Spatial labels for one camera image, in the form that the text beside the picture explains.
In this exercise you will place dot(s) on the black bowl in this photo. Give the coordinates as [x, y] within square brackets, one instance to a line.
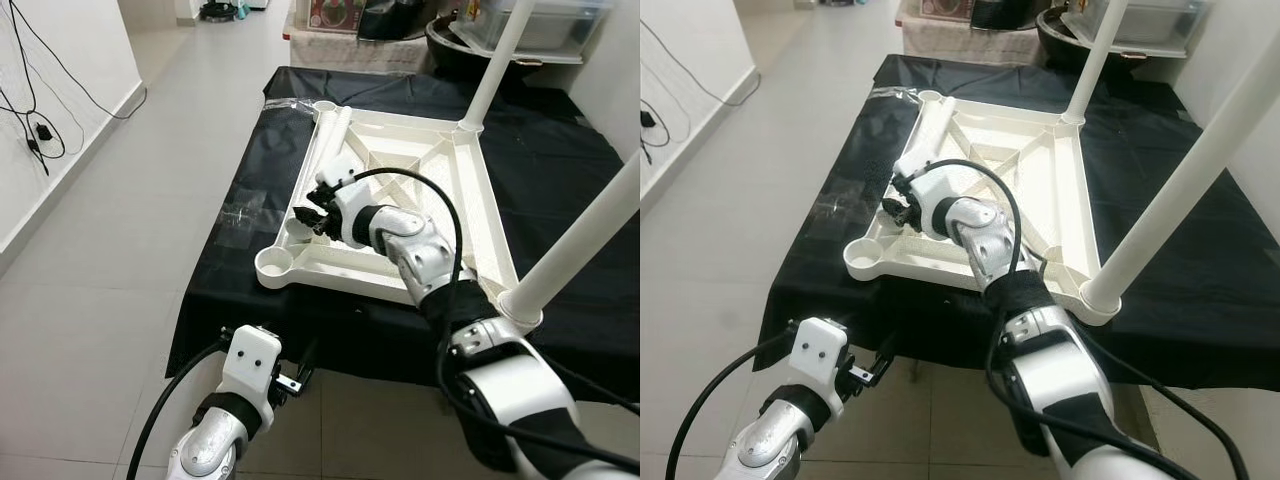
[1060, 45]
[450, 50]

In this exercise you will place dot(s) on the black power adapter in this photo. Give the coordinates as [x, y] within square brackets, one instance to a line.
[42, 132]
[650, 120]

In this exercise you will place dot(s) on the clear crumpled tape strip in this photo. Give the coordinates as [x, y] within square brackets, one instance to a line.
[895, 92]
[290, 100]

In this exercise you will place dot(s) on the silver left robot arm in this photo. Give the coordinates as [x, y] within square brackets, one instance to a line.
[215, 445]
[765, 445]

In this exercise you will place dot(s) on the white plastic table leg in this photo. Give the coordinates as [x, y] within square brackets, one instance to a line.
[1180, 190]
[335, 135]
[935, 120]
[495, 70]
[1092, 60]
[580, 240]

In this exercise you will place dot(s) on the orange lid storage box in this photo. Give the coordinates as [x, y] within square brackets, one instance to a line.
[335, 12]
[945, 8]

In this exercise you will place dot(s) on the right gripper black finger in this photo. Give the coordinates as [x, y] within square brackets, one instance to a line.
[305, 217]
[893, 212]

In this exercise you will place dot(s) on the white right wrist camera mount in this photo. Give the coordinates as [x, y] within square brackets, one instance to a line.
[915, 160]
[342, 168]

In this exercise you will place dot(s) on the white plastic children table top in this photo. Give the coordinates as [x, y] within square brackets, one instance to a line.
[1070, 220]
[480, 230]

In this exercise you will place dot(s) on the clear plastic storage box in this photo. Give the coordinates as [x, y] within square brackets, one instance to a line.
[540, 25]
[1150, 20]

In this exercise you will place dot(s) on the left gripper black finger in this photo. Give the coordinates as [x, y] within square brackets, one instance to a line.
[308, 362]
[885, 362]

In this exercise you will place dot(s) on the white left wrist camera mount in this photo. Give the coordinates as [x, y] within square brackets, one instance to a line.
[250, 360]
[818, 350]

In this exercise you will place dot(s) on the speckled stone ledge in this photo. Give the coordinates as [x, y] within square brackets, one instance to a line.
[950, 40]
[340, 50]

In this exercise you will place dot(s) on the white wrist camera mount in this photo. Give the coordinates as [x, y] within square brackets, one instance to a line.
[915, 160]
[342, 168]
[250, 360]
[818, 350]

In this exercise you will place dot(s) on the clear crossed tape patch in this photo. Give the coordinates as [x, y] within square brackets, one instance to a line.
[240, 215]
[835, 205]

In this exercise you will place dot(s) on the black bag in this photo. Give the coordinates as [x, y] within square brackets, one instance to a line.
[1005, 12]
[395, 18]

